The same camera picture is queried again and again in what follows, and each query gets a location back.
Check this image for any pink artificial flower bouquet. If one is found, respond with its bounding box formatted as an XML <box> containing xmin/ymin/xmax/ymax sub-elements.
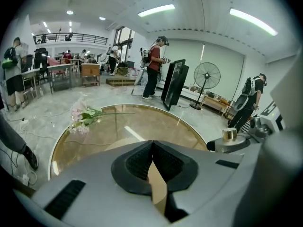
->
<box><xmin>68</xmin><ymin>97</ymin><xmax>136</xmax><ymax>135</ymax></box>

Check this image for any green black backpack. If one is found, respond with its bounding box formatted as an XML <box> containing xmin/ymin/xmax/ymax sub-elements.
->
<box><xmin>1</xmin><ymin>47</ymin><xmax>19</xmax><ymax>70</ymax></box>

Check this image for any wicker chair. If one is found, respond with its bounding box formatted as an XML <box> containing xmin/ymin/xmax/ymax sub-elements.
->
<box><xmin>115</xmin><ymin>66</ymin><xmax>131</xmax><ymax>78</ymax></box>

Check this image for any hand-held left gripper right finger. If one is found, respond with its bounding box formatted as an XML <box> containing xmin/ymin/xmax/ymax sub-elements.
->
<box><xmin>152</xmin><ymin>140</ymin><xmax>199</xmax><ymax>194</ymax></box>

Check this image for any grey metal table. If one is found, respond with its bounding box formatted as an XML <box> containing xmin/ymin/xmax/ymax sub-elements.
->
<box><xmin>47</xmin><ymin>63</ymin><xmax>73</xmax><ymax>95</ymax></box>

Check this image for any black office chair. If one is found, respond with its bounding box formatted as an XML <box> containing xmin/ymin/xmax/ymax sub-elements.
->
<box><xmin>34</xmin><ymin>47</ymin><xmax>50</xmax><ymax>80</ymax></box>

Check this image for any white desk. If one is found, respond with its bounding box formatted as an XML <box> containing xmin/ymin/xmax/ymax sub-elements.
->
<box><xmin>20</xmin><ymin>68</ymin><xmax>41</xmax><ymax>99</ymax></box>

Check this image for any black pedestal fan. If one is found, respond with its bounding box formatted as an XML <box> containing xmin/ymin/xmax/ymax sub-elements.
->
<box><xmin>189</xmin><ymin>61</ymin><xmax>222</xmax><ymax>111</ymax></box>

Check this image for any low wooden bench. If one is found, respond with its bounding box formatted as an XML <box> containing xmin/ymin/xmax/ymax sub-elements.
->
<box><xmin>200</xmin><ymin>95</ymin><xmax>231</xmax><ymax>118</ymax></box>

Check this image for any black framed panel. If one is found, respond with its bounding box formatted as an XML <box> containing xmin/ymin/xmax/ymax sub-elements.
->
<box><xmin>160</xmin><ymin>59</ymin><xmax>190</xmax><ymax>112</ymax></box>

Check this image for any black balcony railing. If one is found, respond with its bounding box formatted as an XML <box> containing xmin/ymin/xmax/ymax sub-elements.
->
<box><xmin>33</xmin><ymin>32</ymin><xmax>109</xmax><ymax>45</ymax></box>

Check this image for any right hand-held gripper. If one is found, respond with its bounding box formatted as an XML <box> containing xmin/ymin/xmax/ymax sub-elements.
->
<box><xmin>248</xmin><ymin>100</ymin><xmax>286</xmax><ymax>143</ymax></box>

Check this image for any low wooden platform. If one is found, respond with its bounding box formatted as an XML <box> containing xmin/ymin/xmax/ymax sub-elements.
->
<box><xmin>105</xmin><ymin>76</ymin><xmax>137</xmax><ymax>87</ymax></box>

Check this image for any person's black shoe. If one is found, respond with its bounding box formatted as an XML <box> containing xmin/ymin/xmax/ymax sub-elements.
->
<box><xmin>22</xmin><ymin>145</ymin><xmax>40</xmax><ymax>171</ymax></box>

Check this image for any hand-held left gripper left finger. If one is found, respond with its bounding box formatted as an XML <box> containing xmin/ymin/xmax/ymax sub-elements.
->
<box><xmin>111</xmin><ymin>140</ymin><xmax>153</xmax><ymax>196</ymax></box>

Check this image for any long ceiling light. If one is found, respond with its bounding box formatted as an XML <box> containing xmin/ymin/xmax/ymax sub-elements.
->
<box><xmin>229</xmin><ymin>8</ymin><xmax>278</xmax><ymax>37</ymax></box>
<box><xmin>137</xmin><ymin>4</ymin><xmax>176</xmax><ymax>18</ymax></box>

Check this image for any person's left leg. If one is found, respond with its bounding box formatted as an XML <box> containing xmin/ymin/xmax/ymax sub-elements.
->
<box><xmin>0</xmin><ymin>112</ymin><xmax>27</xmax><ymax>155</ymax></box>

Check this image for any wooden cabinet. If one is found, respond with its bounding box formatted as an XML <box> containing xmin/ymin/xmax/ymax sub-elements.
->
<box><xmin>80</xmin><ymin>63</ymin><xmax>101</xmax><ymax>87</ymax></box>

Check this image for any grey container with gold knob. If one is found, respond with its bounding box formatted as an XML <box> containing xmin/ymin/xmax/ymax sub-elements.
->
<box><xmin>206</xmin><ymin>127</ymin><xmax>252</xmax><ymax>154</ymax></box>

